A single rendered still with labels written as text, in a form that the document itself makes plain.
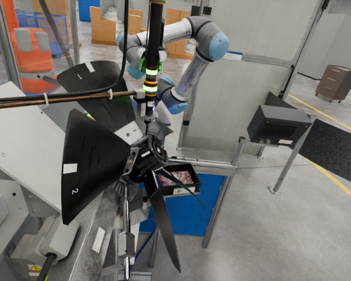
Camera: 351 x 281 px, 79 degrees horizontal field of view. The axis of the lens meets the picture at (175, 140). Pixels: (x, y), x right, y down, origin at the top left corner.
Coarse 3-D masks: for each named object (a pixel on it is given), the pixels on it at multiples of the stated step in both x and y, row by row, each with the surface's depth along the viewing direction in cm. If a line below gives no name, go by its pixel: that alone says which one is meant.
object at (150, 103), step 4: (148, 96) 70; (152, 96) 70; (148, 100) 71; (152, 100) 71; (148, 104) 71; (152, 104) 72; (148, 108) 72; (152, 108) 73; (148, 112) 73; (152, 112) 74; (144, 120) 76
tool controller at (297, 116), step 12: (264, 108) 114; (276, 108) 115; (288, 108) 117; (252, 120) 122; (264, 120) 110; (276, 120) 110; (288, 120) 110; (300, 120) 111; (252, 132) 121; (264, 132) 116; (276, 132) 115; (288, 132) 115; (300, 132) 115; (276, 144) 123; (288, 144) 123
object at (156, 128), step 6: (138, 120) 95; (156, 120) 104; (138, 126) 91; (144, 126) 92; (150, 126) 94; (156, 126) 96; (162, 126) 100; (144, 132) 87; (150, 132) 88; (156, 132) 89; (162, 132) 93; (168, 132) 97; (162, 138) 87
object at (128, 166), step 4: (132, 148) 62; (136, 148) 65; (132, 152) 63; (136, 152) 66; (132, 156) 64; (128, 160) 63; (132, 160) 66; (128, 164) 64; (132, 164) 67; (124, 168) 63; (128, 168) 65; (124, 172) 64; (128, 172) 66
